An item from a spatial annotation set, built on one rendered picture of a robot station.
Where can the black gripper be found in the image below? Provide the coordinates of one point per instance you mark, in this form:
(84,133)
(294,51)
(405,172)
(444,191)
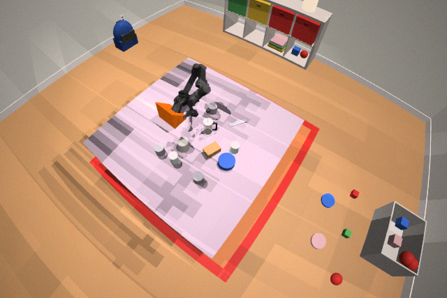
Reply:
(184,96)

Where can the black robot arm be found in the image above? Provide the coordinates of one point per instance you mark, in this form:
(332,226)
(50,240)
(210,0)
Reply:
(198,70)

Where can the grey cylinder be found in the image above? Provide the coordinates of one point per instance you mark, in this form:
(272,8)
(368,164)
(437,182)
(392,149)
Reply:
(159,149)
(213,108)
(198,177)

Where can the blue cylinder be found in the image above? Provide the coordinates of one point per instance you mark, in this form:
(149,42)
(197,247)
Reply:
(226,161)

